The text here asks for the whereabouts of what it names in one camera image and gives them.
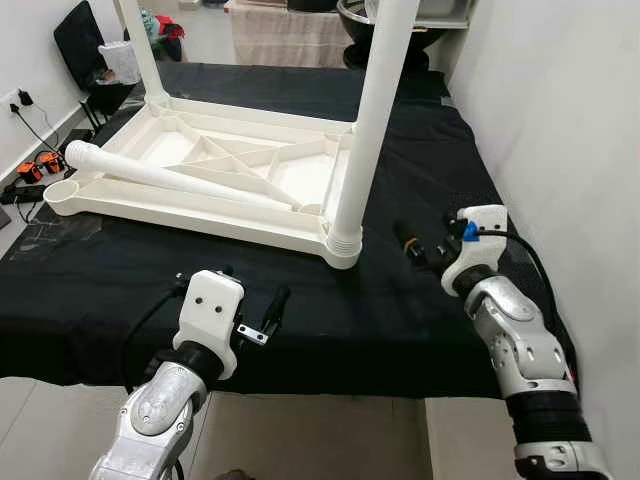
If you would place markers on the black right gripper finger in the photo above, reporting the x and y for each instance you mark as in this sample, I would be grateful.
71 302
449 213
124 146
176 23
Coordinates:
410 242
447 220

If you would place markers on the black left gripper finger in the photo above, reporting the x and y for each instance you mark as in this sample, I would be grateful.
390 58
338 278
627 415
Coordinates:
277 310
228 270

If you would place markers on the white plastic table top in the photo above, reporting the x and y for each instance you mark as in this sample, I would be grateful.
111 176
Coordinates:
200 225

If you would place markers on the white plastic table leg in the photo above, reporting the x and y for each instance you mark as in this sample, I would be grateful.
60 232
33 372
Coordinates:
180 180
143 50
375 110

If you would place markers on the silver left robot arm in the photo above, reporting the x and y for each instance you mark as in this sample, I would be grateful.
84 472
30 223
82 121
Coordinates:
160 420

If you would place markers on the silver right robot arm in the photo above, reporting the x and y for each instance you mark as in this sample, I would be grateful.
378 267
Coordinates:
530 360

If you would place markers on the black tablecloth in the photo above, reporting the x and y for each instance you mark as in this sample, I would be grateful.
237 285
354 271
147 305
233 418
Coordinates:
350 320

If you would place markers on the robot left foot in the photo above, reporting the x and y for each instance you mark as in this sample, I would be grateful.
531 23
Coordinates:
235 475

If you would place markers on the large black bowl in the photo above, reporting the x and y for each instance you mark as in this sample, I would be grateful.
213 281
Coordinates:
430 45

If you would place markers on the clear tape patch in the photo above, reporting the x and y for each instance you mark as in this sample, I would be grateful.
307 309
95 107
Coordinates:
42 238

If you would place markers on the orange black power plug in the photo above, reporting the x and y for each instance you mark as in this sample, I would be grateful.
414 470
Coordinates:
50 161
29 171

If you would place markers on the clear plastic storage bin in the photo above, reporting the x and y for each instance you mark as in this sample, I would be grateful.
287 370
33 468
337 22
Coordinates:
445 10

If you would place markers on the black power strip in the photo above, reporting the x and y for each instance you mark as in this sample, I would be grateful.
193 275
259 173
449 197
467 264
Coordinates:
7 192

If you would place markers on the beige cloth-covered bench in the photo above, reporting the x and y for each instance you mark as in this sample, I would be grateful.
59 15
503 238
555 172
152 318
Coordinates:
290 35

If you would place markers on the red cloth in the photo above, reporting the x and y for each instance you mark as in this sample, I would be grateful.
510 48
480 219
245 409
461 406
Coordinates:
172 25

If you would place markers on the teal cloth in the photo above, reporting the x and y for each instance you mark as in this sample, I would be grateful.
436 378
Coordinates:
150 22

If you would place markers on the black floor chair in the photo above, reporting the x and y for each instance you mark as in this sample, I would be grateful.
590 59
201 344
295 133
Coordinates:
80 45

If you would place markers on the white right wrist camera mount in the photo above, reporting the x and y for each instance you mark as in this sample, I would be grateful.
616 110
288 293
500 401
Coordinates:
478 250

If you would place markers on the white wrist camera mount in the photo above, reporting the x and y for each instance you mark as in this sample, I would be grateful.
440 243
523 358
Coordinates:
210 320
478 250

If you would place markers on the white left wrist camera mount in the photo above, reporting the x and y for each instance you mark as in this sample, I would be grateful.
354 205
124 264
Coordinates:
210 320

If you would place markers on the wall socket with plug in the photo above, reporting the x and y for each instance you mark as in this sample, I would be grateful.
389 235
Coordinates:
20 100

